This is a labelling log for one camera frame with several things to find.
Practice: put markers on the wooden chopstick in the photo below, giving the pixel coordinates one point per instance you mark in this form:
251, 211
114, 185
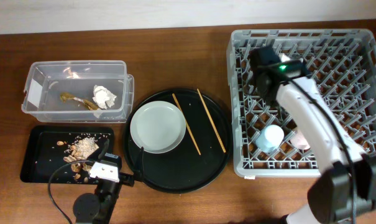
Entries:
187, 125
211, 121

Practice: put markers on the black round serving tray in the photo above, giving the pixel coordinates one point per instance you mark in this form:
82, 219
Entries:
182, 169

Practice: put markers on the pink plastic cup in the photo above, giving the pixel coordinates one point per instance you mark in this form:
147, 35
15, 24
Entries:
299, 141

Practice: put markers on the black rectangular tray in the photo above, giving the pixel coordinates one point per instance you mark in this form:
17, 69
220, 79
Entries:
49, 145

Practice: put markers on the grey ceramic plate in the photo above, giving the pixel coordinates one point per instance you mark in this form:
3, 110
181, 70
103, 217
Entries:
158, 127

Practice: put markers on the brown snack wrapper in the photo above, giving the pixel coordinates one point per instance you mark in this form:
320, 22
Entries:
64, 96

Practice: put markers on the white tissue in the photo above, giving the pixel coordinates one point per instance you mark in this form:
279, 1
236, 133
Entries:
103, 97

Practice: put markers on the clear plastic waste bin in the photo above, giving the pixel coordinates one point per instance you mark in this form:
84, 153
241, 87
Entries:
46, 81

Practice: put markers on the blue plastic cup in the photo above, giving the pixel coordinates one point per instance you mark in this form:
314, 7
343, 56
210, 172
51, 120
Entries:
270, 138

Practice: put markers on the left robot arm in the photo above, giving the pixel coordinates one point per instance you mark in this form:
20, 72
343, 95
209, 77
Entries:
98, 207

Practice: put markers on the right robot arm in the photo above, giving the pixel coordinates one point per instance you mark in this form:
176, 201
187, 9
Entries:
346, 188

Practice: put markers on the food scraps pile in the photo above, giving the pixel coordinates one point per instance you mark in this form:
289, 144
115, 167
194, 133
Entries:
77, 151

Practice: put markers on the grey plastic dishwasher rack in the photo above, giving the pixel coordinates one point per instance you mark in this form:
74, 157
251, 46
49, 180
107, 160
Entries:
343, 64

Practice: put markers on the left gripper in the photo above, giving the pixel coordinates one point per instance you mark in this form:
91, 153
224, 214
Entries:
128, 180

